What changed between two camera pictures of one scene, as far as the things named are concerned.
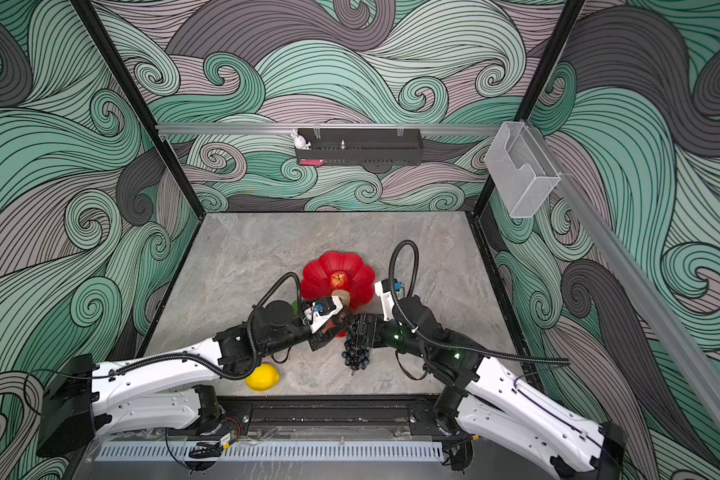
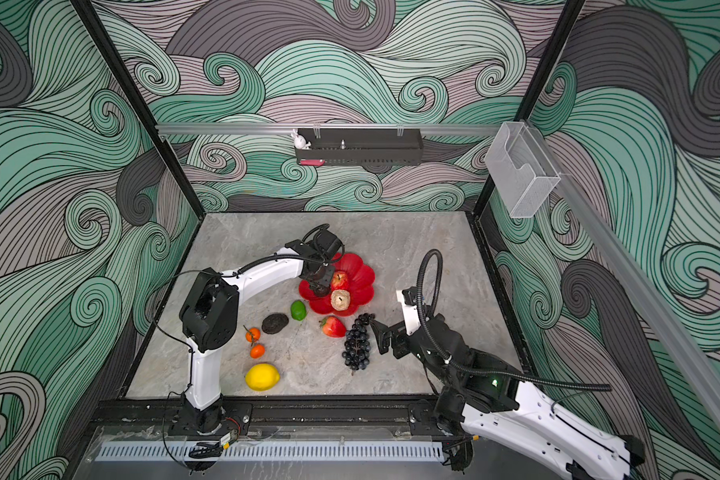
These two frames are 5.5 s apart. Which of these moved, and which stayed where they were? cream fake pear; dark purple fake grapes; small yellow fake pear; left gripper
Moved: left gripper
Stayed: small yellow fake pear; dark purple fake grapes; cream fake pear
